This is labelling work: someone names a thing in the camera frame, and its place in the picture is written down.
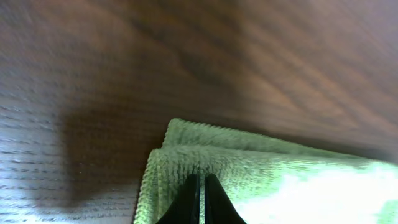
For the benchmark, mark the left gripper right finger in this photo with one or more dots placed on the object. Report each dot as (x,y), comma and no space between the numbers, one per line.
(218,207)

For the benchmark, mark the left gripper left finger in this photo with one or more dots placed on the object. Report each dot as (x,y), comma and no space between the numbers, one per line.
(185,208)

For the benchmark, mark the light green cloth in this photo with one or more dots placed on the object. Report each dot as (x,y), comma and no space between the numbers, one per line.
(268,180)

